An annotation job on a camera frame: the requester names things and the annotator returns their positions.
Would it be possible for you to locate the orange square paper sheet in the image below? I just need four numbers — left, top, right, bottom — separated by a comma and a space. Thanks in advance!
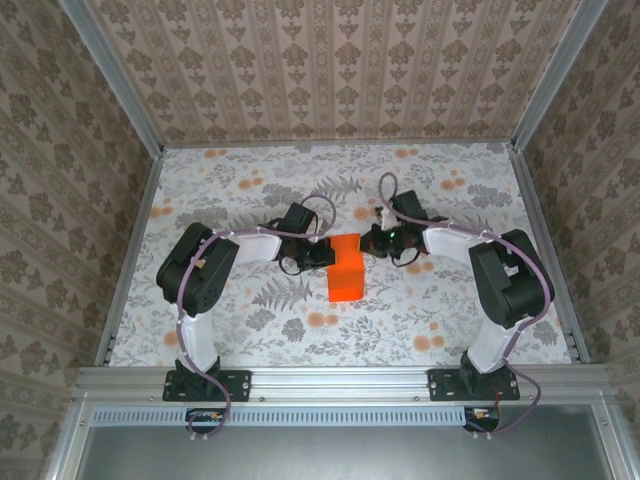
327, 231, 370, 305

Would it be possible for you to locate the grey metal sheet panel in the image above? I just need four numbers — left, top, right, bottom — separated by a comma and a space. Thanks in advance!
74, 405, 619, 480

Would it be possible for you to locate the floral patterned table mat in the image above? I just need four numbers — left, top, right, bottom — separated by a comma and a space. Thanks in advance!
107, 142, 576, 369

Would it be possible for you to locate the black electronics module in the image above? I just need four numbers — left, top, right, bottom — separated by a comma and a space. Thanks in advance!
185, 407, 226, 434
462, 405, 501, 434

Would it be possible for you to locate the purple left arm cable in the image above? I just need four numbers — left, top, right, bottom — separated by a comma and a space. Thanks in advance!
175, 193, 337, 444

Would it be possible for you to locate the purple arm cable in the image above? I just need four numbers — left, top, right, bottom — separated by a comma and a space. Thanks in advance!
377, 172, 554, 441
175, 193, 337, 444

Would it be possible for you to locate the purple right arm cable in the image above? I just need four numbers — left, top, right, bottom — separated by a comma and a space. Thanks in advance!
377, 172, 554, 441

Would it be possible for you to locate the thin aluminium edge rail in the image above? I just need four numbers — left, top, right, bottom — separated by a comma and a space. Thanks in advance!
160, 139, 516, 150

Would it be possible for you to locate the wide aluminium mounting rail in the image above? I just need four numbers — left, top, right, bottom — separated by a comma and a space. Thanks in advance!
74, 363, 615, 401

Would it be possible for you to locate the aluminium side rail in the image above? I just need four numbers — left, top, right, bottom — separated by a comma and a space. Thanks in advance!
93, 147, 166, 369
508, 142, 592, 365

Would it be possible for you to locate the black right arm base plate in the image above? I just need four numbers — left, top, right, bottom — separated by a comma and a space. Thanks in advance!
428, 367, 521, 403

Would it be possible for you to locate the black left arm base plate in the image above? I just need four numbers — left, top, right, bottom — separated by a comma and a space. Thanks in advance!
162, 368, 252, 403

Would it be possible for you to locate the grey slotted cable duct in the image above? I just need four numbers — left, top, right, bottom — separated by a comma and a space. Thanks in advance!
92, 405, 471, 427

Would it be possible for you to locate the aluminium frame post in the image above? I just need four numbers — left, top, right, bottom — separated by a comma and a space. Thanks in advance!
58, 0, 166, 156
510, 0, 612, 151

